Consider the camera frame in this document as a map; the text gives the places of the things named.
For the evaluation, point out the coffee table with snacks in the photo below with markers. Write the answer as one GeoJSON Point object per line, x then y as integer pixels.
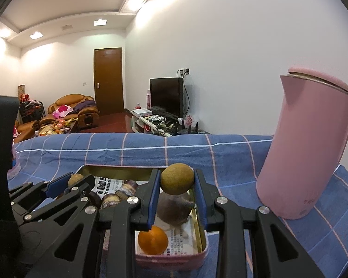
{"type": "Point", "coordinates": [58, 126]}

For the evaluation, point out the pink gift bag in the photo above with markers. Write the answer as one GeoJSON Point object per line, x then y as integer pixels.
{"type": "Point", "coordinates": [148, 100]}

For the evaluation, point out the black television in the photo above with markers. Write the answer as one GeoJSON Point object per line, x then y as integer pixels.
{"type": "Point", "coordinates": [166, 97]}

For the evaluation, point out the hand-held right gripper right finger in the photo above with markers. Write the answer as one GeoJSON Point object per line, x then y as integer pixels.
{"type": "Point", "coordinates": [199, 202]}

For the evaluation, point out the orange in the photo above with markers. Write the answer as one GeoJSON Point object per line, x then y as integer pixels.
{"type": "Point", "coordinates": [152, 240]}

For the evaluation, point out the pink tin box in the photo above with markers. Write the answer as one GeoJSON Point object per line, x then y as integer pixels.
{"type": "Point", "coordinates": [201, 237]}

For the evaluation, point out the purple clothes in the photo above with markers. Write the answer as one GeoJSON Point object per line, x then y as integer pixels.
{"type": "Point", "coordinates": [84, 104]}

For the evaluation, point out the brown wooden door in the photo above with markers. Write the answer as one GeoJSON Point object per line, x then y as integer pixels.
{"type": "Point", "coordinates": [108, 81]}

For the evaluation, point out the brown-green kiwi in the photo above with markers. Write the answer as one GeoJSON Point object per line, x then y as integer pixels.
{"type": "Point", "coordinates": [75, 179]}
{"type": "Point", "coordinates": [177, 179]}

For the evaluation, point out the large purple round fruit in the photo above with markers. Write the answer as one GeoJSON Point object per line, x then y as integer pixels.
{"type": "Point", "coordinates": [174, 208]}

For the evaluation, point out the purple sugarcane piece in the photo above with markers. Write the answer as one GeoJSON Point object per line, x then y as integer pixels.
{"type": "Point", "coordinates": [129, 186]}
{"type": "Point", "coordinates": [111, 199]}

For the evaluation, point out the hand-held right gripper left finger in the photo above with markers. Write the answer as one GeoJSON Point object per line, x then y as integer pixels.
{"type": "Point", "coordinates": [154, 199]}

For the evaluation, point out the ceiling vent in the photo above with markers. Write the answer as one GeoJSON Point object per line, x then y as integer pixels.
{"type": "Point", "coordinates": [66, 27]}

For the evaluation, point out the pink floral cushion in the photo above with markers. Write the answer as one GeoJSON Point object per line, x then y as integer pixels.
{"type": "Point", "coordinates": [62, 110]}

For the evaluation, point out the printed paper lining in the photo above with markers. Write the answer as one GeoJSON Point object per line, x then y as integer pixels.
{"type": "Point", "coordinates": [110, 185]}

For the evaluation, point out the square ceiling light panel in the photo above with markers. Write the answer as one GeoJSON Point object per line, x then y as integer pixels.
{"type": "Point", "coordinates": [100, 21]}
{"type": "Point", "coordinates": [36, 34]}

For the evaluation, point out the pink cartoon mug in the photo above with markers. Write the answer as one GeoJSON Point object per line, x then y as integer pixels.
{"type": "Point", "coordinates": [14, 166]}

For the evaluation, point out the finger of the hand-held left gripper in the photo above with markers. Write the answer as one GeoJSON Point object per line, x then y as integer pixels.
{"type": "Point", "coordinates": [58, 185]}
{"type": "Point", "coordinates": [75, 197]}

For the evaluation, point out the white flat box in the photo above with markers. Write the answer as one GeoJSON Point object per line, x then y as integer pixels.
{"type": "Point", "coordinates": [141, 111]}

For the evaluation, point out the wall outlet with plugs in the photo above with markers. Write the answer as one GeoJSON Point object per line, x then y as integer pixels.
{"type": "Point", "coordinates": [184, 71]}

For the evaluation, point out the long brown leather sofa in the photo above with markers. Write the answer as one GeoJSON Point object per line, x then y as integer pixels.
{"type": "Point", "coordinates": [26, 127]}

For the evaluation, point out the brown leather armchair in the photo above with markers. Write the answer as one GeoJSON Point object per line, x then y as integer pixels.
{"type": "Point", "coordinates": [72, 100]}

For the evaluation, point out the blue plaid blanket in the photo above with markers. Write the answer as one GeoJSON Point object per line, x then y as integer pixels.
{"type": "Point", "coordinates": [235, 156]}

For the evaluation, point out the chair piled with clothes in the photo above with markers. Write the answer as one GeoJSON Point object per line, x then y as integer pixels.
{"type": "Point", "coordinates": [30, 107]}

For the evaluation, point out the pink kettle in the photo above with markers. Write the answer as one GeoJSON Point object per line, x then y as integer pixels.
{"type": "Point", "coordinates": [301, 150]}

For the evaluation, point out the white television stand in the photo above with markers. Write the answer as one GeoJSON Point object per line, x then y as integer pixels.
{"type": "Point", "coordinates": [162, 124]}

